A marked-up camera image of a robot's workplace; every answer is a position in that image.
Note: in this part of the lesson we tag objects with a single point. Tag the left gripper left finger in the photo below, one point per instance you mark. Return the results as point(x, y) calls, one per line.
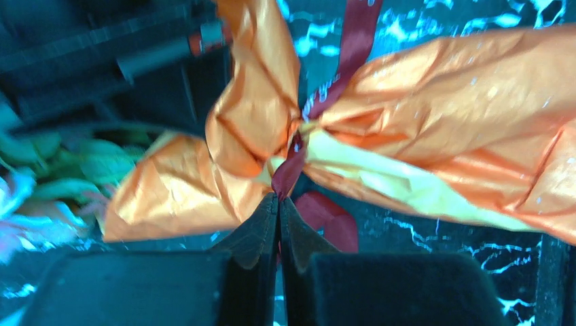
point(231, 283)

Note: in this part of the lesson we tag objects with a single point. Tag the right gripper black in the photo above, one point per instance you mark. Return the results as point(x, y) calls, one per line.
point(102, 65)

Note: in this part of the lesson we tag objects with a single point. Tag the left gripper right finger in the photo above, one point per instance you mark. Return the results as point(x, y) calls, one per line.
point(324, 286)

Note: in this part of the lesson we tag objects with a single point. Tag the pink flower bunch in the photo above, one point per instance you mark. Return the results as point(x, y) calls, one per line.
point(55, 187)

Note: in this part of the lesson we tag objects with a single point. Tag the orange wrapping paper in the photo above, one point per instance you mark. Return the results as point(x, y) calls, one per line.
point(476, 130)

